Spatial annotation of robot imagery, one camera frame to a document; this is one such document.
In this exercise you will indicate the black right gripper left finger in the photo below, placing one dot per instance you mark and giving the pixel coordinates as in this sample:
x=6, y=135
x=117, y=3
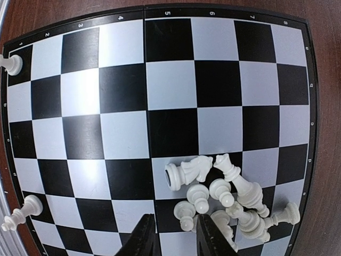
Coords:
x=143, y=238

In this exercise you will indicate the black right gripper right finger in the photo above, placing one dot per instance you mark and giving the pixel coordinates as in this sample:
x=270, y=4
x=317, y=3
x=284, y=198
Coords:
x=210, y=240

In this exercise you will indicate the white chess pawn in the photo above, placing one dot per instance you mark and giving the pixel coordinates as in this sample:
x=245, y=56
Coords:
x=198, y=196
x=222, y=219
x=290, y=214
x=184, y=212
x=220, y=190

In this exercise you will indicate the white chess bishop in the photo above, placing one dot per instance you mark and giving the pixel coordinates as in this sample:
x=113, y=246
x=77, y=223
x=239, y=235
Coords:
x=252, y=226

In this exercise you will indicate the white chess king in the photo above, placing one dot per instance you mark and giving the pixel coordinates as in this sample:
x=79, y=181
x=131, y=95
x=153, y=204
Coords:
x=32, y=206

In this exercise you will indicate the white chess rook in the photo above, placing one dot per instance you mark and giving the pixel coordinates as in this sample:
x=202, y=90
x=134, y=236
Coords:
x=13, y=64

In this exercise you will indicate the black and white chessboard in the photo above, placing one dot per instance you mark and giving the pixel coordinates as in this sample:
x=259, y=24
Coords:
x=110, y=106

